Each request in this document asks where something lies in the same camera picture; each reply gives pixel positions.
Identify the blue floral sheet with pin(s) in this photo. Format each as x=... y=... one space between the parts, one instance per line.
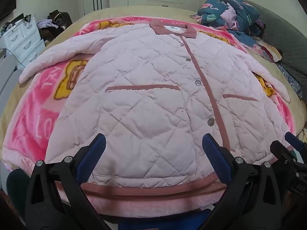
x=292 y=81

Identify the pink quilted jacket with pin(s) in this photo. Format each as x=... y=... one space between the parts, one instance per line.
x=148 y=88

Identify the bed with beige cover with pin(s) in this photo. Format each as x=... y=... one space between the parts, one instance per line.
x=120 y=12

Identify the white side table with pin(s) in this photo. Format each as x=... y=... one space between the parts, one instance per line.
x=8 y=74

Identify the dark bag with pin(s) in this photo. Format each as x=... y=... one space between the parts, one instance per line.
x=60 y=18

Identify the pink bear printed blanket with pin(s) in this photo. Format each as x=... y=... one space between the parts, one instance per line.
x=36 y=115

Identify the lavender cloth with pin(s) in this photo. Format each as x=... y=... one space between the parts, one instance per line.
x=45 y=24

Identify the dark clothes pile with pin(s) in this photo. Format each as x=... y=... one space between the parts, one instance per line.
x=50 y=33

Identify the black clothes hanger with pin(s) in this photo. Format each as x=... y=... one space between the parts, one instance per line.
x=26 y=18

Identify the grey padded headboard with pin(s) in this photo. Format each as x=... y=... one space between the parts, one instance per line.
x=285 y=36

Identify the blue floral quilt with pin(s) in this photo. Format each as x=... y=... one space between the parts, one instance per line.
x=215 y=9

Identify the person's blue clothing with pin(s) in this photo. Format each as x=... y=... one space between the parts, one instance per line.
x=163 y=221

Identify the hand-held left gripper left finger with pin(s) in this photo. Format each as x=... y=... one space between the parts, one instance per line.
x=92 y=155

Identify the white drawer unit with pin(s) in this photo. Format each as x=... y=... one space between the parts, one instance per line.
x=24 y=40

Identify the red patterned blanket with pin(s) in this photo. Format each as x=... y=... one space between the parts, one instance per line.
x=269 y=50

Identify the black television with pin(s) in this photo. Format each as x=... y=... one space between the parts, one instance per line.
x=7 y=3

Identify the purple striped cloth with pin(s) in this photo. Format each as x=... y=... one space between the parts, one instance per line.
x=261 y=27

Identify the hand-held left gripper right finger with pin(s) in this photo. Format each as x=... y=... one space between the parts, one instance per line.
x=215 y=158

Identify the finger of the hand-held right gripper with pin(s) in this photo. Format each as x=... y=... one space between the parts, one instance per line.
x=295 y=139
x=284 y=152

